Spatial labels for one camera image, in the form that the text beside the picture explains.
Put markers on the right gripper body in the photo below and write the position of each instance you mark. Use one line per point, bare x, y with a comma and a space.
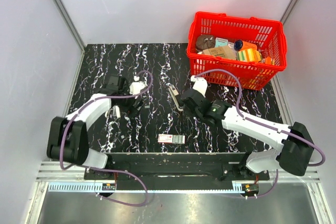
199, 114

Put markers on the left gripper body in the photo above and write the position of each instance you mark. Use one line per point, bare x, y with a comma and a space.
126, 105

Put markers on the white black stapler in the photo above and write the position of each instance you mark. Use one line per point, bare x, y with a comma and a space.
176, 97

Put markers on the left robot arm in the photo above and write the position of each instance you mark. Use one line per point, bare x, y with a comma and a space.
68, 136

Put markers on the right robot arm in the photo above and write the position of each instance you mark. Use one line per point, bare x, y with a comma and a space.
291, 146

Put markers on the staple box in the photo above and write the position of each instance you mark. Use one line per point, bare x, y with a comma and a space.
169, 138

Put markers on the brown round package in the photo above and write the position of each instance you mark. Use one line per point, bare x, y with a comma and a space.
205, 42

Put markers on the brown cardboard box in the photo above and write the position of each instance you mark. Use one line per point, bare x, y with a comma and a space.
223, 52

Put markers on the teal white card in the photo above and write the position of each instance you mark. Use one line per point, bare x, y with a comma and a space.
221, 42

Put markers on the orange bottle blue cap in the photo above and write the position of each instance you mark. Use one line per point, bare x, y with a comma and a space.
242, 45

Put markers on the green yellow box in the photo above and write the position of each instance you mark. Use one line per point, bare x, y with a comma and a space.
249, 55

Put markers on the red plastic basket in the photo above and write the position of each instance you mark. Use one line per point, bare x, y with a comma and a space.
268, 35

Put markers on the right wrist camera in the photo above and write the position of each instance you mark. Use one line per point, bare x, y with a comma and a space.
200, 84

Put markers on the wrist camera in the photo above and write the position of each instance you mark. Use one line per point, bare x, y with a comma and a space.
200, 84
136, 86

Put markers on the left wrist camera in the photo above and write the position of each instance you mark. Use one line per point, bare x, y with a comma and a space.
136, 86

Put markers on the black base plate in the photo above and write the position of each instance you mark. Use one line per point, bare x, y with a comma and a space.
209, 165

